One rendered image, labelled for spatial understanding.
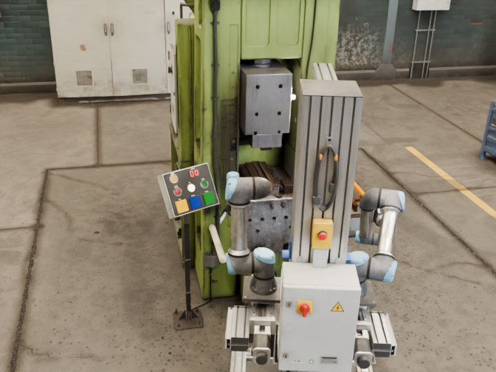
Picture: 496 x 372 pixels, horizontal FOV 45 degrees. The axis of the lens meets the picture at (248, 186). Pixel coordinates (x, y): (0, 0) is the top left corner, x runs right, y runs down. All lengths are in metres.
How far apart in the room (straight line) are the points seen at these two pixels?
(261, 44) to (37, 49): 6.24
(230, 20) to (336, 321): 2.00
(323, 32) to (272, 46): 0.35
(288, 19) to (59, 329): 2.63
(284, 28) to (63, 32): 5.51
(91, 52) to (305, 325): 6.91
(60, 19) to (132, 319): 5.47
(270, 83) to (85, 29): 5.48
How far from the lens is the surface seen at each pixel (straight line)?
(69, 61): 9.13
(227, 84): 3.93
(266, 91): 3.85
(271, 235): 4.21
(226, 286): 4.61
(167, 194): 3.74
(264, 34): 3.92
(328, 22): 4.02
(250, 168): 4.35
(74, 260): 5.24
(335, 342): 2.83
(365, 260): 3.23
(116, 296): 4.75
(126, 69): 9.14
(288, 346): 2.83
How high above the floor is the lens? 2.72
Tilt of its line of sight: 25 degrees down
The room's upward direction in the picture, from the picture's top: 1 degrees clockwise
